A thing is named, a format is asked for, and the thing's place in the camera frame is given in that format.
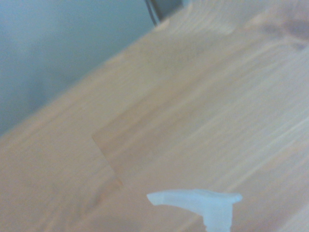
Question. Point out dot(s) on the white spray bottle nozzle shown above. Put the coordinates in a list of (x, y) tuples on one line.
[(212, 207)]

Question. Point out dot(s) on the grey metal stand leg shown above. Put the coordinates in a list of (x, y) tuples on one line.
[(162, 7)]

